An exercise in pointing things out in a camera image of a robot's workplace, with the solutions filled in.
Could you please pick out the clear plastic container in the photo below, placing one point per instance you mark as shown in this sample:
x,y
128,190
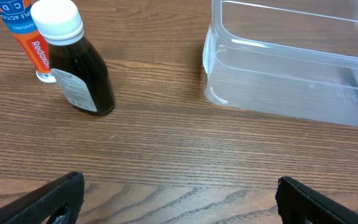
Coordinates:
x,y
288,57

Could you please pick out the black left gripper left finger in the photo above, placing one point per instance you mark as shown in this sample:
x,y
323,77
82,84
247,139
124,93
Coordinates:
x,y
59,201

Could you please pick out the dark syrup bottle white cap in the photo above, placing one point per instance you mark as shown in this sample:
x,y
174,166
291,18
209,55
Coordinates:
x,y
77,66

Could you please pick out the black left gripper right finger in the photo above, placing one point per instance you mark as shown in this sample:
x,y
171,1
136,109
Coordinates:
x,y
299,204

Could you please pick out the orange vitamin tube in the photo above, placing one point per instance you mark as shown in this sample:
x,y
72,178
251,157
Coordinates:
x,y
17,18

